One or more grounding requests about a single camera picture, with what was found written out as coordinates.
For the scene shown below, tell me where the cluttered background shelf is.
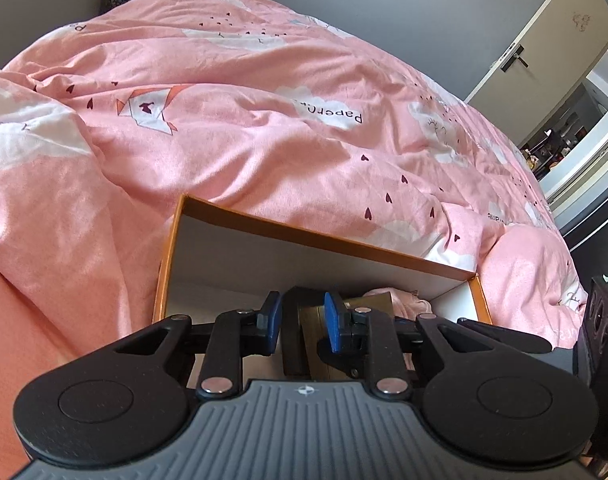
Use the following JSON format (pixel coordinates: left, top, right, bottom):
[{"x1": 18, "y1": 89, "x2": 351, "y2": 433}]
[{"x1": 518, "y1": 110, "x2": 589, "y2": 176}]

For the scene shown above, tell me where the pink printed blanket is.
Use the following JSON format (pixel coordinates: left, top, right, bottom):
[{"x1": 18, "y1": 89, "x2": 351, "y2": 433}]
[{"x1": 0, "y1": 0, "x2": 584, "y2": 461}]

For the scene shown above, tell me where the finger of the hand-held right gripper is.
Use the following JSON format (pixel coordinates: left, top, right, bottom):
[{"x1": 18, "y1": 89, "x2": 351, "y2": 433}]
[{"x1": 456, "y1": 317, "x2": 555, "y2": 357}]

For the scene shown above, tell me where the orange cardboard box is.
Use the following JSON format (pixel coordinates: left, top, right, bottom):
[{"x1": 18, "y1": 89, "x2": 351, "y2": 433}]
[{"x1": 153, "y1": 194, "x2": 493, "y2": 391}]

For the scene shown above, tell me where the black door handle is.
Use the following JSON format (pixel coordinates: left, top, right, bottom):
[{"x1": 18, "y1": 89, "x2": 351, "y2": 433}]
[{"x1": 501, "y1": 45, "x2": 529, "y2": 73}]

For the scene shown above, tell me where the pink pouch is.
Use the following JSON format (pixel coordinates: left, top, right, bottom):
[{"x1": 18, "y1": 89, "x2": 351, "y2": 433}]
[{"x1": 363, "y1": 287, "x2": 435, "y2": 321}]

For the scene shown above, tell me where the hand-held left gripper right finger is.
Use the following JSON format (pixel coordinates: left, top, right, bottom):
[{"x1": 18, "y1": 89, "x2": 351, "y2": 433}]
[{"x1": 324, "y1": 291, "x2": 494, "y2": 397}]

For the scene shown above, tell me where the beige door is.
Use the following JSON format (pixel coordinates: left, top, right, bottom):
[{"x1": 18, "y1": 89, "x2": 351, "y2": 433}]
[{"x1": 464, "y1": 0, "x2": 608, "y2": 148}]

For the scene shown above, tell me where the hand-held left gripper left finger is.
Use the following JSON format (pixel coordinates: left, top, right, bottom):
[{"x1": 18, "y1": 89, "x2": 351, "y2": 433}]
[{"x1": 111, "y1": 290, "x2": 285, "y2": 397}]

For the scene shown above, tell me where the gold gift box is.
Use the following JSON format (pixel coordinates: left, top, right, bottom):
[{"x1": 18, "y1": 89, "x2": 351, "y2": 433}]
[{"x1": 284, "y1": 286, "x2": 392, "y2": 378}]

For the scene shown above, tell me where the white glossy cabinet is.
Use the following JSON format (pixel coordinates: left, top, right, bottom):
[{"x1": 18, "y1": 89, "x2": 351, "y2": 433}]
[{"x1": 538, "y1": 35, "x2": 608, "y2": 211}]

